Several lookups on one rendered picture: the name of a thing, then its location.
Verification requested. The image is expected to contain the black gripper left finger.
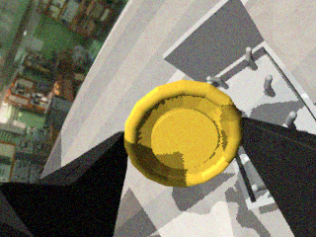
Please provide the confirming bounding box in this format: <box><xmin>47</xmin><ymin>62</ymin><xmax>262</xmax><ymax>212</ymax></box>
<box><xmin>0</xmin><ymin>131</ymin><xmax>127</xmax><ymax>237</ymax></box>

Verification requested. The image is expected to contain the yellow plate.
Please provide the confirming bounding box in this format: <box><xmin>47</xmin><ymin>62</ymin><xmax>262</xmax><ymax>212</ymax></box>
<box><xmin>123</xmin><ymin>80</ymin><xmax>242</xmax><ymax>188</ymax></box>

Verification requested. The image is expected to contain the grey dish rack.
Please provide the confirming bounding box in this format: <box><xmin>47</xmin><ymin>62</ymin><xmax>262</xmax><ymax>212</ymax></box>
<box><xmin>163</xmin><ymin>0</ymin><xmax>316</xmax><ymax>209</ymax></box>

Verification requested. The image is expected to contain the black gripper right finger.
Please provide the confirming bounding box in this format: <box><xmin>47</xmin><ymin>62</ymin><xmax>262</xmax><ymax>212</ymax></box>
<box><xmin>241</xmin><ymin>118</ymin><xmax>316</xmax><ymax>237</ymax></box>

